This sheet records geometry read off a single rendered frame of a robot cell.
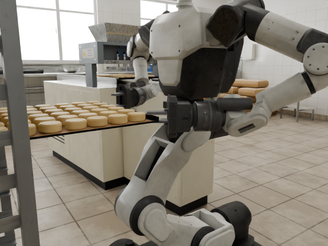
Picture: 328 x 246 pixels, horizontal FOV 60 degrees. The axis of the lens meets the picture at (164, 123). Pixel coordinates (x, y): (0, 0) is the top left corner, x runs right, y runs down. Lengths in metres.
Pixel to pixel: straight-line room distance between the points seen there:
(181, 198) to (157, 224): 0.94
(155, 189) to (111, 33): 1.55
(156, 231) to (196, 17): 0.71
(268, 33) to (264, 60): 5.90
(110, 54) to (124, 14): 3.72
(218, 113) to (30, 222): 0.53
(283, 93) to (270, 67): 5.84
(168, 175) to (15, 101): 0.62
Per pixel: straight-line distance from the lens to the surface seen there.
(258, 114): 0.80
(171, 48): 0.99
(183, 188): 1.93
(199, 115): 0.79
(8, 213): 1.15
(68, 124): 0.70
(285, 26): 0.85
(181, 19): 0.96
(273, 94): 0.82
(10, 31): 0.60
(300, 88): 0.81
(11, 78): 0.59
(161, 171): 1.01
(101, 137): 2.26
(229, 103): 0.80
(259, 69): 6.81
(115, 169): 2.40
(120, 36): 2.37
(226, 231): 1.32
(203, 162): 2.01
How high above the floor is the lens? 1.01
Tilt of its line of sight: 12 degrees down
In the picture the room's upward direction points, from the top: straight up
